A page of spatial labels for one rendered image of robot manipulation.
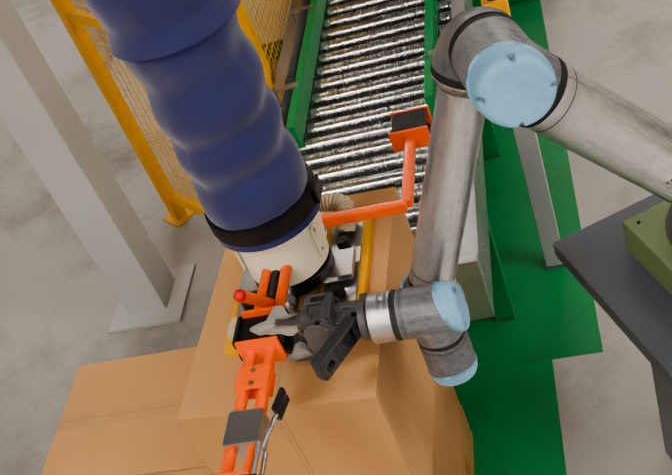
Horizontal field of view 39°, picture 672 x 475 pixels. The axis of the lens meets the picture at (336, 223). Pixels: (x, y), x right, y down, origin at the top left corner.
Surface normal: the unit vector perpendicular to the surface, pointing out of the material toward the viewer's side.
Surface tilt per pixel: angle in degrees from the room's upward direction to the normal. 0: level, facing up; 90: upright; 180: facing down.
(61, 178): 90
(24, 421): 0
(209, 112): 77
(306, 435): 90
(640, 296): 0
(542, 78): 86
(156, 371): 0
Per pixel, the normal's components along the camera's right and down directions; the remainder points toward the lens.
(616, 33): -0.31, -0.73
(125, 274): -0.07, 0.66
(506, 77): 0.10, 0.55
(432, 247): -0.36, 0.54
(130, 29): -0.29, 0.82
